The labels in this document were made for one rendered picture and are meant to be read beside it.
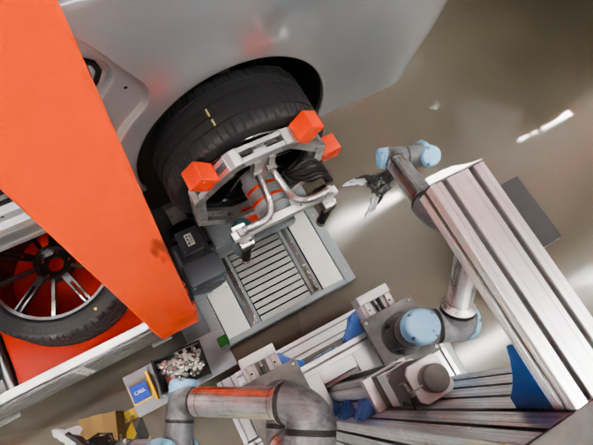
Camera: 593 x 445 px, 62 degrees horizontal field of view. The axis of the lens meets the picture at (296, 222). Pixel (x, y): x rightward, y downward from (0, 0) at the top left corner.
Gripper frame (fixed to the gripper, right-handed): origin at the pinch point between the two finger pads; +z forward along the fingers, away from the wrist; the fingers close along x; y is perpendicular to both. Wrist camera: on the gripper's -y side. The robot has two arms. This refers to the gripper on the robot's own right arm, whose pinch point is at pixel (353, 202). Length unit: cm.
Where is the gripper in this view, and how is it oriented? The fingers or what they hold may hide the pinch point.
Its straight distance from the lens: 191.0
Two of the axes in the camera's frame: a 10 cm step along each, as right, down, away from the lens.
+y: 1.3, 1.0, -9.9
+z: -7.9, 6.1, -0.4
